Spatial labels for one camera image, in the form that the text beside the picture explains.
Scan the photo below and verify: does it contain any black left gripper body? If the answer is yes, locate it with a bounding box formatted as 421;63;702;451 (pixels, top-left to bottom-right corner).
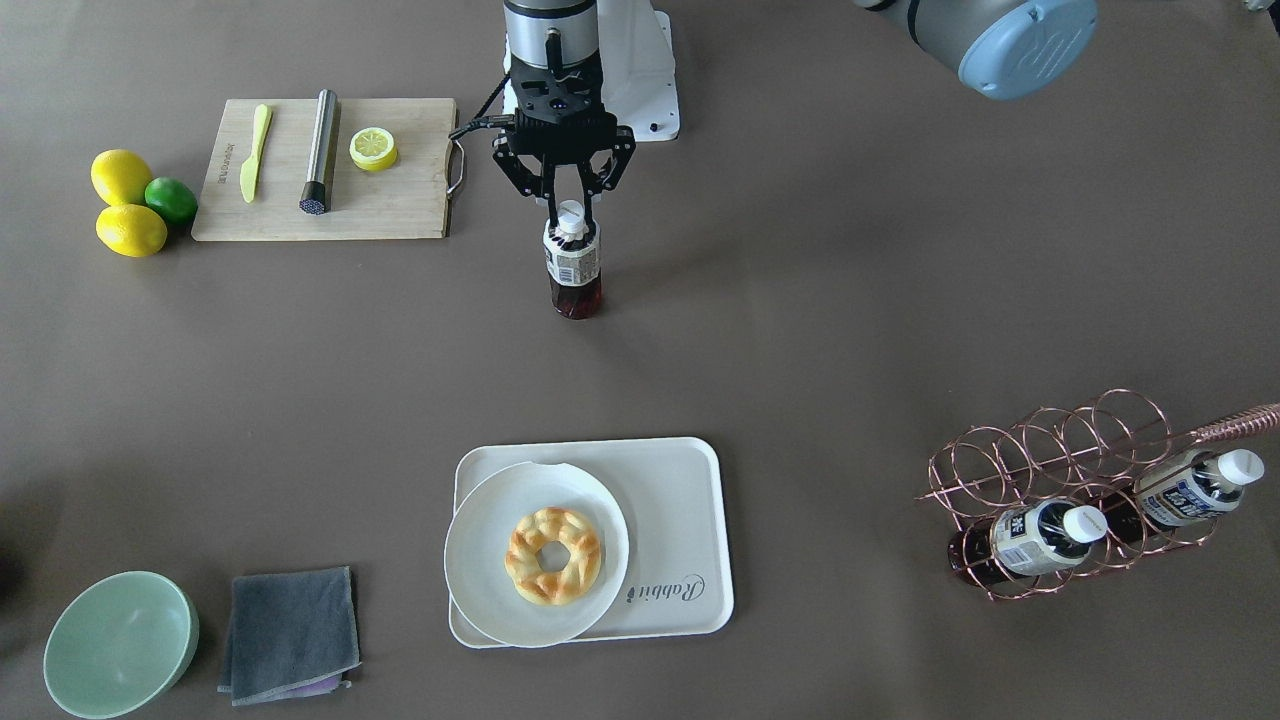
493;65;636;201

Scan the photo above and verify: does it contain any tea bottle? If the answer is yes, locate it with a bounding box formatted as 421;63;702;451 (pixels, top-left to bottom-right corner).
541;200;603;320

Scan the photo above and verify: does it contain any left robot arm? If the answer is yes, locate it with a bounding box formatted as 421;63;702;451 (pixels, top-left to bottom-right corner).
465;1;1098;225

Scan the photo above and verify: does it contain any white serving tray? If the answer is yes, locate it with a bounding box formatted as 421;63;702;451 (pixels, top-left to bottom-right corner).
449;437;733;648

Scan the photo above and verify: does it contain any tea bottle rack back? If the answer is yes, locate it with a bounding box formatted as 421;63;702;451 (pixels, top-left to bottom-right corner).
948;498;1108;585
1100;448;1265;544

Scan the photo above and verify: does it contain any wooden cutting board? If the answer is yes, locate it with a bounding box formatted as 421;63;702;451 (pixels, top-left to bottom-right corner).
191;97;457;242

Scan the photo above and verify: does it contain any half lemon slice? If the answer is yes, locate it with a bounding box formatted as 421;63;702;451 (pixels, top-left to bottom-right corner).
348;127;399;172

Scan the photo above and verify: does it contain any steel muddler black tip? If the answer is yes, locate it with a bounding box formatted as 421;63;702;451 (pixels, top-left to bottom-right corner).
300;88;339;215

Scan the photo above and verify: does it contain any yellow plastic knife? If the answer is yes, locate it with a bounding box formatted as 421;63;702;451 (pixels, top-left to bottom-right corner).
239;102;273;204

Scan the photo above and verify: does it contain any white round plate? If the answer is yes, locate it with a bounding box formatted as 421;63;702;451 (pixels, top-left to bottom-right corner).
445;462;630;648

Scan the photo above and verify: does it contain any green lime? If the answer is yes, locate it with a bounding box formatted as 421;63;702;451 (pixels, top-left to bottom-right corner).
143;177;198;225

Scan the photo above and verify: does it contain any yellow lemon near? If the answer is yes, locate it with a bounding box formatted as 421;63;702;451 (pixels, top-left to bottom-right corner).
95;204;169;258

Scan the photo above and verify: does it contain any yellow lemon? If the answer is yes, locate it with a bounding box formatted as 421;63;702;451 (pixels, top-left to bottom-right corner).
95;204;169;258
90;149;154;206

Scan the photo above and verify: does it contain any yellow lemon far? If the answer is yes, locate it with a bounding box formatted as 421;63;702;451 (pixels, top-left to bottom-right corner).
90;149;154;206

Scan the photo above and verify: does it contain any grey folded cloth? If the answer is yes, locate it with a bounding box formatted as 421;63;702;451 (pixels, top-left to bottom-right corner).
218;566;361;706

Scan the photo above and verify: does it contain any mint green bowl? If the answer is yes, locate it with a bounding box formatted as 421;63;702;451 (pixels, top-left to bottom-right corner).
44;571;200;719

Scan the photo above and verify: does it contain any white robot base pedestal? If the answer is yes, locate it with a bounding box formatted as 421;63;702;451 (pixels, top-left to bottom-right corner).
500;0;682;143

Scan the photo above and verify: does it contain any braided ring donut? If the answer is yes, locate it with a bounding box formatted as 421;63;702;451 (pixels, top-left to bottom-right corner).
504;507;604;606

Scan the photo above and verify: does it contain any copper wire bottle rack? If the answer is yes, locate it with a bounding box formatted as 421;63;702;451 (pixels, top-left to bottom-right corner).
927;389;1277;537

